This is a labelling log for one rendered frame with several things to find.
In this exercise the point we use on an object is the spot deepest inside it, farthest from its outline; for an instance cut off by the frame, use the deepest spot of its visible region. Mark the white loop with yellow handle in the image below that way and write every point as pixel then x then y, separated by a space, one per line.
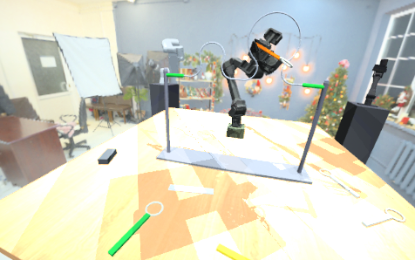
pixel 230 253

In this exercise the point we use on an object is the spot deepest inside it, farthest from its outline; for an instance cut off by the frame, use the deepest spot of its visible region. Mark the green rod with white loop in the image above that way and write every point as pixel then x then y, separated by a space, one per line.
pixel 115 248

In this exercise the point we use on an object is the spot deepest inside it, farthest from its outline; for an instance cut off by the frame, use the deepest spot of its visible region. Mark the orange handle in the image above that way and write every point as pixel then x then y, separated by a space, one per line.
pixel 276 56

